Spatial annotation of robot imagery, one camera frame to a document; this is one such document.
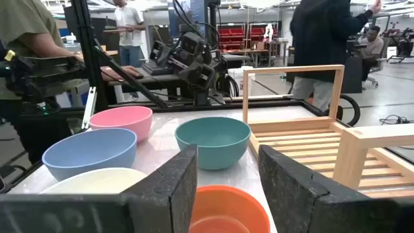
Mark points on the white bucket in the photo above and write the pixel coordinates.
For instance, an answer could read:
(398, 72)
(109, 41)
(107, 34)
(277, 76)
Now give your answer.
(236, 79)

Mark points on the red storage bin rack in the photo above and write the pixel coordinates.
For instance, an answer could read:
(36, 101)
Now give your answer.
(231, 35)

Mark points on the large blue bowl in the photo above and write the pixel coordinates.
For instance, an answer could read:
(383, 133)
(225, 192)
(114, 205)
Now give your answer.
(87, 155)

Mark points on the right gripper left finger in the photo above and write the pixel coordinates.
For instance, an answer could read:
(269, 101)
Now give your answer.
(155, 207)

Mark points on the black machine with yellow tag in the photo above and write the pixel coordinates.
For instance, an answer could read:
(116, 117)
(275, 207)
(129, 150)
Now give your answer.
(39, 71)

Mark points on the large teal bowl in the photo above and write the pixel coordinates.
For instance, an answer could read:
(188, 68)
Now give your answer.
(213, 152)

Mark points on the large cream bowl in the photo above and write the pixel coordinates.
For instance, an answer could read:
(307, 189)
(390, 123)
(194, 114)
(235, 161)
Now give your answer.
(97, 181)

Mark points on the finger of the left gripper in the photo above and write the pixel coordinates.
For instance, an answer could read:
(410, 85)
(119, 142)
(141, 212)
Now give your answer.
(199, 76)
(160, 52)

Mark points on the large pale pink bowl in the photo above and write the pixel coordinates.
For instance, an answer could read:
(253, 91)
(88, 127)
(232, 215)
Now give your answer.
(126, 121)

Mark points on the wooden workbench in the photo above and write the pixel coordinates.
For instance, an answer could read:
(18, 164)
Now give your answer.
(252, 51)

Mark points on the office chair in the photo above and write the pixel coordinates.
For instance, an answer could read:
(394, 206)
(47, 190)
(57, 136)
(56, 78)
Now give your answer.
(379, 64)

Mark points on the wooden slatted shelf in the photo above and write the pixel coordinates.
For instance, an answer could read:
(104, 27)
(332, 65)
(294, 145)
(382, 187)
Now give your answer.
(291, 125)

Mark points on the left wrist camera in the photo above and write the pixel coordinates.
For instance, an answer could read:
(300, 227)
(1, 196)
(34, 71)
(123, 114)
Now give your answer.
(193, 42)

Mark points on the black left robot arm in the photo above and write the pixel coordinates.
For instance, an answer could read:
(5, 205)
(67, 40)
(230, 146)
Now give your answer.
(202, 95)

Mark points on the person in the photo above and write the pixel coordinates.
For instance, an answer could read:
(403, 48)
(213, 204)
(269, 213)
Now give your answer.
(320, 39)
(372, 45)
(19, 26)
(129, 22)

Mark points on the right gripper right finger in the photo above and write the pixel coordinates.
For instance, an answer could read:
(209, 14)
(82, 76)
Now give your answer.
(291, 200)

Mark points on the white metal bracket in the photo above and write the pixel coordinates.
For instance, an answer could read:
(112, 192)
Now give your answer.
(89, 110)

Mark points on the black keyboard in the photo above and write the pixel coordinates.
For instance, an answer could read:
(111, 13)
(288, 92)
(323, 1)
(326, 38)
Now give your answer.
(155, 68)

